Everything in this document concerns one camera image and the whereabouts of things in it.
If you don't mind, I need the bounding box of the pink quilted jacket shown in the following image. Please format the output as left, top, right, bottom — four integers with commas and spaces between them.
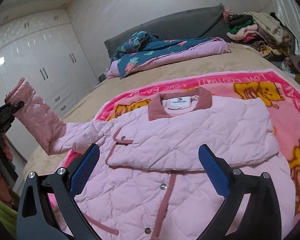
5, 79, 295, 239

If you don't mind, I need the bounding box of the pile of assorted clothes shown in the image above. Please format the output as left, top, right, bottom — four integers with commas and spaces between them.
223, 8, 300, 84

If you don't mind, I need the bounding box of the tan bed cover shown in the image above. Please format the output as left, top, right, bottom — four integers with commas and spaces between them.
22, 42, 300, 178

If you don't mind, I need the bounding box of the white wardrobe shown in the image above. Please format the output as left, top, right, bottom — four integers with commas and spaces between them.
0, 8, 100, 160

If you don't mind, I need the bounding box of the pink cartoon bear blanket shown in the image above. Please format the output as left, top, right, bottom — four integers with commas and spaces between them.
47, 68, 300, 240

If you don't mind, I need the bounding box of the blue floral pink quilt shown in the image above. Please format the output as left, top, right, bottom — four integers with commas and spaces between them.
105, 31, 230, 79

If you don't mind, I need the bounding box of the dark grey headboard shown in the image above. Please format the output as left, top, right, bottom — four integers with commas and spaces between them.
104, 4, 231, 58

